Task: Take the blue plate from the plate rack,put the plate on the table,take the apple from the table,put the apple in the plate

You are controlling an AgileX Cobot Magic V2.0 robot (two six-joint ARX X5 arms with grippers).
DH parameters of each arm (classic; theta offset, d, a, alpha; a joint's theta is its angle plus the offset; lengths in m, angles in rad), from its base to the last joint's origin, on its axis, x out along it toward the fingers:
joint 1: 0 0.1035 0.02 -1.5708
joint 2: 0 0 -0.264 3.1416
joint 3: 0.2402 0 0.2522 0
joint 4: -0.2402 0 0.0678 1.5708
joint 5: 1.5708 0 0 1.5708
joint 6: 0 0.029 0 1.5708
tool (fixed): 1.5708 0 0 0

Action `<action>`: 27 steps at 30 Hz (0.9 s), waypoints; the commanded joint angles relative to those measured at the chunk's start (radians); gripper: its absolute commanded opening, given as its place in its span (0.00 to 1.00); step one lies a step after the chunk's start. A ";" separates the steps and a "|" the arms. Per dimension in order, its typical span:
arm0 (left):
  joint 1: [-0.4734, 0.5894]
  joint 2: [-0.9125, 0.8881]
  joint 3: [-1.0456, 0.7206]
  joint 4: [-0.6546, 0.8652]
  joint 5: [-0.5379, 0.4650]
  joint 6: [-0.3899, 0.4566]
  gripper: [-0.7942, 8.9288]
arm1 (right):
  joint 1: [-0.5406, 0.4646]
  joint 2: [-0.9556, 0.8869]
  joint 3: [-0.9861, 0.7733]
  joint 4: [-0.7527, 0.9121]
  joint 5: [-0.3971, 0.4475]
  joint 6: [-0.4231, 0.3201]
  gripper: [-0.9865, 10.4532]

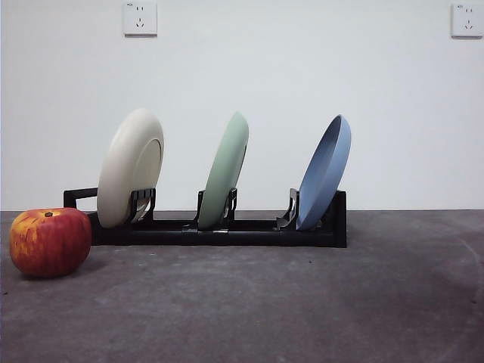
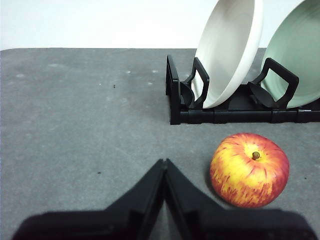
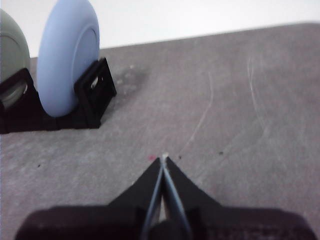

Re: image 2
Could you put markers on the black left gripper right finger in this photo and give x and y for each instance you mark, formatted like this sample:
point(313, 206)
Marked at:
point(225, 225)

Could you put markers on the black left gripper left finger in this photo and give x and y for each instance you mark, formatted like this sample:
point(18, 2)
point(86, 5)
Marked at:
point(100, 225)

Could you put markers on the red yellow apple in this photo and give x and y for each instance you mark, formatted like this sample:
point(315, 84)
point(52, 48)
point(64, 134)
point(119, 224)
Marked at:
point(250, 175)

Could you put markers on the black plate rack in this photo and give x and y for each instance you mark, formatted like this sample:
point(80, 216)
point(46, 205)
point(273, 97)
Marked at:
point(200, 116)

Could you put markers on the white plate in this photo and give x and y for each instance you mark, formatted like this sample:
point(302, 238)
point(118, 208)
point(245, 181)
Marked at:
point(230, 50)

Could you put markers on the pale green plate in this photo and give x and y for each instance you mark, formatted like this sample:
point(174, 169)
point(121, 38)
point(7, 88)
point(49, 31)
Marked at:
point(300, 50)

